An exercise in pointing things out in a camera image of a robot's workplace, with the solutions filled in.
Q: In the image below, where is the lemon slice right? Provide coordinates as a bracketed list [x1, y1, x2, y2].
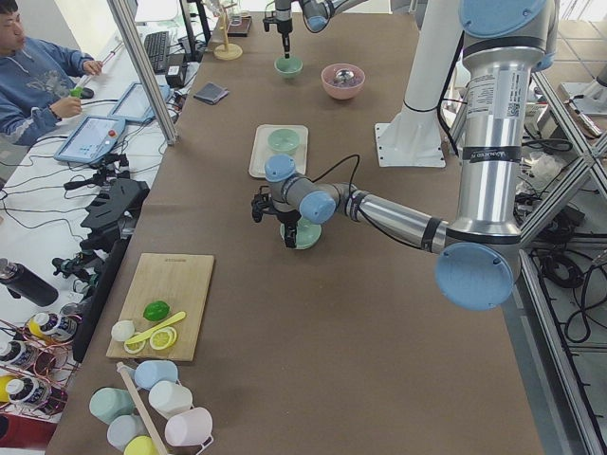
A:
[149, 326, 177, 351]

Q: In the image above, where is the wooden stand with base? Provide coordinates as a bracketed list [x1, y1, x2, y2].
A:
[205, 0, 243, 61]

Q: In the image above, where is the yellow plastic knife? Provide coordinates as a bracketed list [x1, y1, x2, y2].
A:
[124, 311, 187, 344]

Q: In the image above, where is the teach pendant tablet near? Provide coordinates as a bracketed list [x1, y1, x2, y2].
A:
[54, 116, 126, 164]

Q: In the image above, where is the green bowl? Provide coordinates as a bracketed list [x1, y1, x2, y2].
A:
[274, 56, 304, 80]
[279, 218, 322, 250]
[267, 128, 301, 155]

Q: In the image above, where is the grey folded cloth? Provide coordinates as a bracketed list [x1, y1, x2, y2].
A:
[193, 82, 230, 105]

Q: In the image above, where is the lemon slice left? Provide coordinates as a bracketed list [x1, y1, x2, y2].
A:
[123, 340, 146, 355]

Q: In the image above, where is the black water bottle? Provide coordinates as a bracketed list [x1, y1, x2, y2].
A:
[1, 258, 59, 307]

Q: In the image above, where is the aluminium frame post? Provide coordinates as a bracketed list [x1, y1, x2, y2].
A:
[107, 0, 177, 146]

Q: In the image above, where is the black power adapter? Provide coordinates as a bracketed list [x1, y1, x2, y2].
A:
[165, 53, 188, 88]

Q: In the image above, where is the cream rectangular tray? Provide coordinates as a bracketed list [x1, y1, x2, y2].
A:
[248, 124, 308, 179]

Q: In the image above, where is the pink bowl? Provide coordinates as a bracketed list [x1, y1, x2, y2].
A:
[321, 64, 366, 100]

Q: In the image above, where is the light blue cup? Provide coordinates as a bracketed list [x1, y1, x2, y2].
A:
[134, 360, 178, 390]

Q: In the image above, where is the teach pendant tablet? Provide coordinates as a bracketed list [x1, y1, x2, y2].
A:
[54, 116, 126, 164]
[108, 82, 156, 124]

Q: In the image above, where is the black gripper holder rack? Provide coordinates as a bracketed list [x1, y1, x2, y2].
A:
[52, 154, 150, 363]

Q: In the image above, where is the white cup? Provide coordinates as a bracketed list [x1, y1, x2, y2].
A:
[148, 380, 193, 419]

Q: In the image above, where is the wooden cutting board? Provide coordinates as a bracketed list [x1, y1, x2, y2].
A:
[106, 253, 214, 362]

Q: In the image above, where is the pale blue cup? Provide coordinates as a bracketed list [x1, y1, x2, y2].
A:
[106, 414, 147, 452]

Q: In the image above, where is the white lemon end piece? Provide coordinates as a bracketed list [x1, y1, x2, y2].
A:
[111, 319, 136, 342]

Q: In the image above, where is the yellow bottle upper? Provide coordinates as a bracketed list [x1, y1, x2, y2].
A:
[27, 312, 80, 341]

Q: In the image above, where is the dark wooden tray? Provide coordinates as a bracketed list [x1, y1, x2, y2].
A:
[228, 15, 252, 37]

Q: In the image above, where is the mint green cup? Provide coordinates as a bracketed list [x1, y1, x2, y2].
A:
[89, 388, 135, 425]

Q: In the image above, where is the yellow cup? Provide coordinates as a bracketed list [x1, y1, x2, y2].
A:
[123, 435, 158, 455]

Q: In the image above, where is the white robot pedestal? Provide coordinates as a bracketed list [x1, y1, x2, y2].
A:
[376, 0, 463, 168]

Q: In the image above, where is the teach pendant tablet far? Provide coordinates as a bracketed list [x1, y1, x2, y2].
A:
[108, 82, 156, 124]

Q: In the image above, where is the pink cup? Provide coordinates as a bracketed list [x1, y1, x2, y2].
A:
[164, 407, 213, 447]

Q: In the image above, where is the green handled tool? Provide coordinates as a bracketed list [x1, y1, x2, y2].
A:
[70, 42, 123, 98]

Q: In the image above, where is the lemon slice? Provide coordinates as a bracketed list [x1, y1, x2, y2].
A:
[149, 326, 177, 351]
[123, 340, 146, 355]

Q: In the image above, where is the black computer mouse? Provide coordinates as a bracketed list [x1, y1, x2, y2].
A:
[80, 87, 95, 100]

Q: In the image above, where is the green lime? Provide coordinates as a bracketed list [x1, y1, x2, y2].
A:
[142, 300, 171, 321]

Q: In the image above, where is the person in blue hoodie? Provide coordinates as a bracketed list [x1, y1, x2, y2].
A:
[1, 1, 102, 146]

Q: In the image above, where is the black keyboard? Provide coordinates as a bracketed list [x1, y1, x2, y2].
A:
[143, 31, 170, 74]

